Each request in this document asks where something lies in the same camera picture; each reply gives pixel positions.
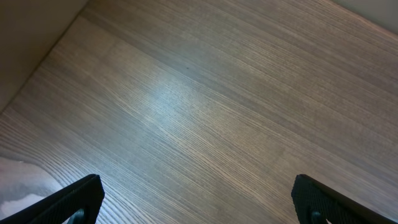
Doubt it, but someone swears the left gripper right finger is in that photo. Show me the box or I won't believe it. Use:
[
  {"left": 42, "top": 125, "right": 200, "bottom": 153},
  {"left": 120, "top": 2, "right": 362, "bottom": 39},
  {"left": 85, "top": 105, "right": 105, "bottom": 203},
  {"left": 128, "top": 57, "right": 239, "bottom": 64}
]
[{"left": 291, "top": 174, "right": 397, "bottom": 224}]

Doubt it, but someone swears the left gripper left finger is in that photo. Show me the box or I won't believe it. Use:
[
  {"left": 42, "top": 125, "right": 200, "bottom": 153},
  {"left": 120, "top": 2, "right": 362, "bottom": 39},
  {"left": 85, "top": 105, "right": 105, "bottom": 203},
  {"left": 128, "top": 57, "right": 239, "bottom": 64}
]
[{"left": 1, "top": 174, "right": 105, "bottom": 224}]

